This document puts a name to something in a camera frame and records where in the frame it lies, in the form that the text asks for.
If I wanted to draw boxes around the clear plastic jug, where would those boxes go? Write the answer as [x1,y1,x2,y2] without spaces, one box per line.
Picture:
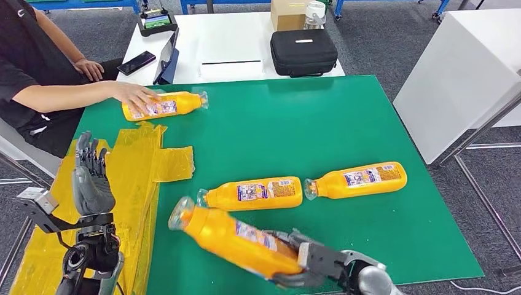
[303,1,327,31]

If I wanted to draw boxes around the dark smartphone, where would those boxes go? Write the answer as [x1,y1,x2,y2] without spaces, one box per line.
[117,50,157,77]

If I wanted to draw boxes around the white bench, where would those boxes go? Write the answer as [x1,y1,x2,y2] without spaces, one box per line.
[0,118,62,180]

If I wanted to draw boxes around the blue metal rack frame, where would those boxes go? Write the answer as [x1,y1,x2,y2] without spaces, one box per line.
[332,0,450,21]
[180,0,272,13]
[24,0,141,13]

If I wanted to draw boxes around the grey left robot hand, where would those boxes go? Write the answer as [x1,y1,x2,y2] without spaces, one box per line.
[72,131,117,216]

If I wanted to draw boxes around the green table mat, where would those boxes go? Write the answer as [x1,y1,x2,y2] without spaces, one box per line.
[73,74,485,295]

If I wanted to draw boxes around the black zippered carrying case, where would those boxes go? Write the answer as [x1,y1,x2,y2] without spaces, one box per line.
[270,28,339,78]

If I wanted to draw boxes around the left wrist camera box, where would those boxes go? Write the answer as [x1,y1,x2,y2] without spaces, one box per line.
[14,186,60,216]

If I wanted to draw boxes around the tablet with blue cover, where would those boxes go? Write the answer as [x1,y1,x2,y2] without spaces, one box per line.
[152,26,180,85]

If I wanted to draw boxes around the steel table frame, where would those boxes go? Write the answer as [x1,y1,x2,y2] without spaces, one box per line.
[0,152,52,286]
[437,91,521,261]

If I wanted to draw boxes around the brown cardboard box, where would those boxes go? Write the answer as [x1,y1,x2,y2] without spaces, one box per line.
[270,0,316,32]

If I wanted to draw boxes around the yellow plastic tape sheet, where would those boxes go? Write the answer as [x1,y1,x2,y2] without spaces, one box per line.
[10,120,195,295]

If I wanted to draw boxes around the person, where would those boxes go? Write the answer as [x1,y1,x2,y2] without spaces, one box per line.
[0,0,160,160]

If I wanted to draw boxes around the person's left hand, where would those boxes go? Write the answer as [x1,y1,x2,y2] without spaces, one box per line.
[74,58,106,83]

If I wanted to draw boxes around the white floor cable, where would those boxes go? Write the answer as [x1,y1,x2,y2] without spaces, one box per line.
[449,281,521,295]

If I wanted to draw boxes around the person's right hand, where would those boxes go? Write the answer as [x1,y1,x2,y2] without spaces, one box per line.
[111,81,160,115]

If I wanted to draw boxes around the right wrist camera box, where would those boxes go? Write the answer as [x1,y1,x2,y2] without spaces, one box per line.
[297,240,347,278]

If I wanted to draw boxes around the large white table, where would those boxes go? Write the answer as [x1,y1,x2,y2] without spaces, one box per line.
[393,9,521,166]

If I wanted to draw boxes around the black remote with screen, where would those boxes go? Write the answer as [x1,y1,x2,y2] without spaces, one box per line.
[136,6,179,37]

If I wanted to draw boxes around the orange bottle with clear cap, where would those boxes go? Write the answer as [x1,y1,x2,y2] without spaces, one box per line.
[121,90,210,122]
[304,161,408,201]
[168,196,304,280]
[197,176,304,213]

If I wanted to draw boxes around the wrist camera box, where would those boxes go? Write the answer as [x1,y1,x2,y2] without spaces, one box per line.
[297,240,347,278]
[14,186,60,216]

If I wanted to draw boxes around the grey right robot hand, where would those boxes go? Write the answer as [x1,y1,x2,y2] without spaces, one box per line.
[262,229,326,290]

